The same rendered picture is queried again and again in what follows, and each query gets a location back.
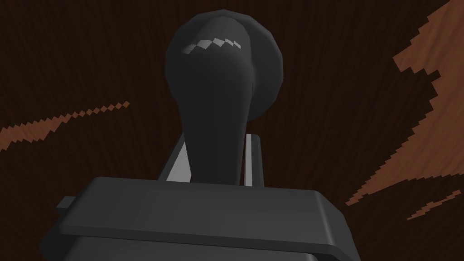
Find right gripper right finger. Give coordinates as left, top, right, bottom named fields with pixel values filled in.
left=243, top=134, right=265, bottom=188

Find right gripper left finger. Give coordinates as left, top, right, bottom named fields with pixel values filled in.
left=157, top=132, right=193, bottom=183

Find black round door knob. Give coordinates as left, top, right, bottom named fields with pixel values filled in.
left=164, top=9, right=284, bottom=186

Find brown wooden door leaf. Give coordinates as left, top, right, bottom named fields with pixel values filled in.
left=0, top=0, right=464, bottom=261

